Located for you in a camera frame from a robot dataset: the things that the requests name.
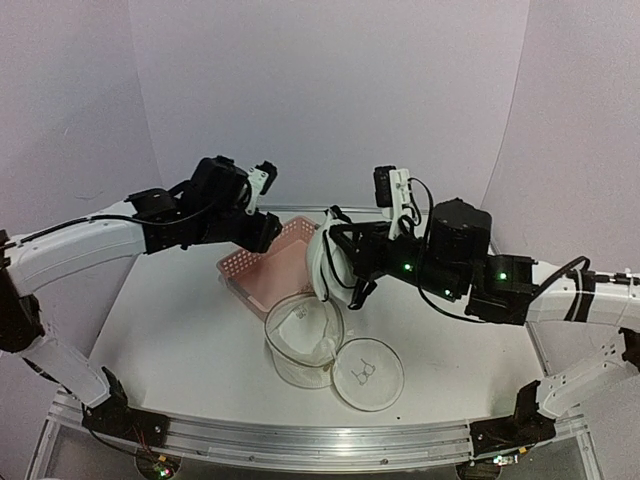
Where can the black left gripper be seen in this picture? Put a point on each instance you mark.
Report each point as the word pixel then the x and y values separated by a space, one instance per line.
pixel 259 239

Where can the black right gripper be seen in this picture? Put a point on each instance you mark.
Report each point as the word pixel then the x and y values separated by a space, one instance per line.
pixel 367 258

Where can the pink plastic basket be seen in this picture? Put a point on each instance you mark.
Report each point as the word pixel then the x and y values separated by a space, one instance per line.
pixel 260 281

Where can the white bra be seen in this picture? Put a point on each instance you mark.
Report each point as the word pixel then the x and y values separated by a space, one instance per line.
pixel 352 293

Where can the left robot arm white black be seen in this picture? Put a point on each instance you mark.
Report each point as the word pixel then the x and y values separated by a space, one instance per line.
pixel 217 204

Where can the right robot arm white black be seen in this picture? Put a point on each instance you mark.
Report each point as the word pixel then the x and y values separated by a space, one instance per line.
pixel 452 261

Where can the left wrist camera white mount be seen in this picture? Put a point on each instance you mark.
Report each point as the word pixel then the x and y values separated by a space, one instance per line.
pixel 260 178

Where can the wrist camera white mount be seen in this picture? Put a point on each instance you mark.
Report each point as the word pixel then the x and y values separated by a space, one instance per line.
pixel 260 178
pixel 394 196

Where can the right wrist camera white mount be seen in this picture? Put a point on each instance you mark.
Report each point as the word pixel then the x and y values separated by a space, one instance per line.
pixel 394 196

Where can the aluminium front rail frame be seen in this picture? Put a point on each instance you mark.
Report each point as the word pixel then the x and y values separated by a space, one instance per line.
pixel 312 449

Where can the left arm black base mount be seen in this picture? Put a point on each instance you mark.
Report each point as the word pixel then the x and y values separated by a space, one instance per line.
pixel 116 418

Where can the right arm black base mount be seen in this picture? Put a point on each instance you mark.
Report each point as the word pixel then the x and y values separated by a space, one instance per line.
pixel 525 427

